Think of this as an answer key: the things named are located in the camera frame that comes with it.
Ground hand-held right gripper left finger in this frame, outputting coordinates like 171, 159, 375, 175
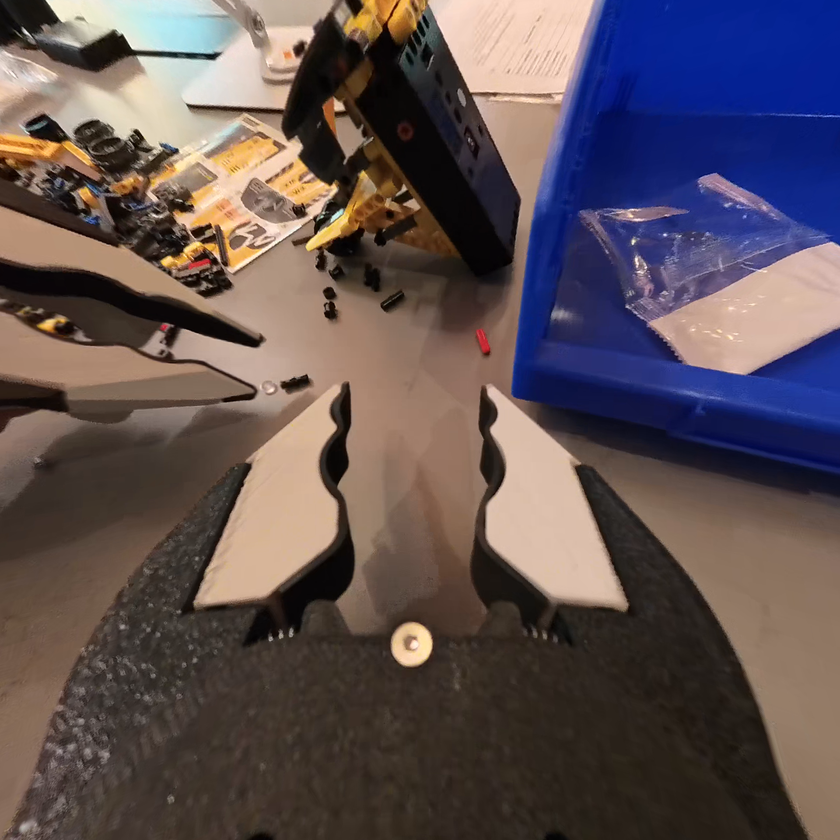
192, 382, 357, 632

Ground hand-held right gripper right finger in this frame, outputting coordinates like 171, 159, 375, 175
471, 385, 630, 630

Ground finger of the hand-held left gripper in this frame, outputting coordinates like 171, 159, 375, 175
0, 196, 265, 349
0, 305, 258, 422

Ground pile of building block pieces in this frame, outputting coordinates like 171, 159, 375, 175
0, 113, 234, 294

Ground yellow and grey sticker sheet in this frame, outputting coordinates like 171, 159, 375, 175
150, 115, 343, 274

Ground white book stand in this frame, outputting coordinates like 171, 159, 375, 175
181, 0, 350, 114

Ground black power adapter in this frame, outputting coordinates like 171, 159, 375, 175
31, 21, 137, 72

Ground scattered black pins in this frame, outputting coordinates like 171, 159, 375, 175
314, 246, 406, 321

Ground clear and white plastic bag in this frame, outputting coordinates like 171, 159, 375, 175
577, 172, 840, 377

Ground yellow grey toy robot model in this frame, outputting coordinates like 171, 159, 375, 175
281, 0, 524, 278

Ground printed paper sheets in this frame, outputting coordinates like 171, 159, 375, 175
451, 0, 595, 98

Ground blue storage bin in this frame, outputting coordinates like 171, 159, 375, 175
511, 0, 840, 475

